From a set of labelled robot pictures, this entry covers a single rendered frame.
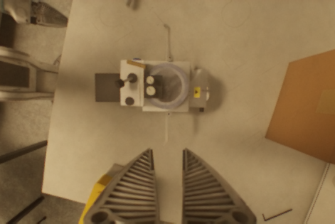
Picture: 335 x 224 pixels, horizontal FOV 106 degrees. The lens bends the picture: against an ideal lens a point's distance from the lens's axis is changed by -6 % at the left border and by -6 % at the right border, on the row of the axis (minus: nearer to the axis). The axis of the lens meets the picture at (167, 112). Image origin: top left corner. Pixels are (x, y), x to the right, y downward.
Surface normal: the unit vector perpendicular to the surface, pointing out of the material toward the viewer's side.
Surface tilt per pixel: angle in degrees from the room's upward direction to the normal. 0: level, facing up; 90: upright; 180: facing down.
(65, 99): 0
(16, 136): 0
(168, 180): 0
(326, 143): 90
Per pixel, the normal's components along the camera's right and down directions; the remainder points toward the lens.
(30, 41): 0.01, 0.09
